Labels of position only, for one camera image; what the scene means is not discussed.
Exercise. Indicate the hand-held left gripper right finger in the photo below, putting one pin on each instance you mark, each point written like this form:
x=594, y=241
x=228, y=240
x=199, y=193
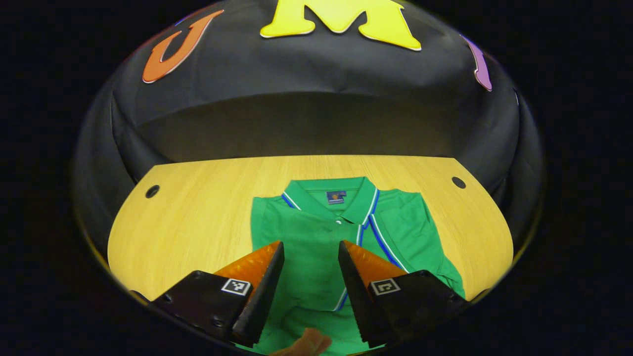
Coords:
x=358, y=296

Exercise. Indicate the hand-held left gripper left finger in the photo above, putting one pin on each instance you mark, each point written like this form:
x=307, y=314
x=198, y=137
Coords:
x=259, y=291

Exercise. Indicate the green T-shirt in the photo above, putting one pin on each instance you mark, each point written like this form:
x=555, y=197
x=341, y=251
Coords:
x=316, y=237

